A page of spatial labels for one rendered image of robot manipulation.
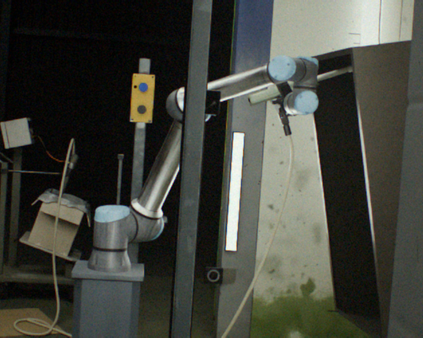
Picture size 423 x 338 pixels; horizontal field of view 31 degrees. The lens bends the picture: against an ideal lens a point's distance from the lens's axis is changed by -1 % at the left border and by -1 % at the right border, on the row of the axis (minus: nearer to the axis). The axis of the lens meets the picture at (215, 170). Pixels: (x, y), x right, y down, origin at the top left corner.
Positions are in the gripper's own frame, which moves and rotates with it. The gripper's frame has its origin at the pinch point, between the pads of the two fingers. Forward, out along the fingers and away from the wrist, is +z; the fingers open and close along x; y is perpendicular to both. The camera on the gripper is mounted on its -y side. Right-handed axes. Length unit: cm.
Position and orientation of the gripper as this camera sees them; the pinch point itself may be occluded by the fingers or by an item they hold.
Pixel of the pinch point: (277, 98)
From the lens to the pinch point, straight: 329.5
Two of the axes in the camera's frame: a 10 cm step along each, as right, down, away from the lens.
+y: 3.2, 9.4, 1.5
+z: -2.2, -0.8, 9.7
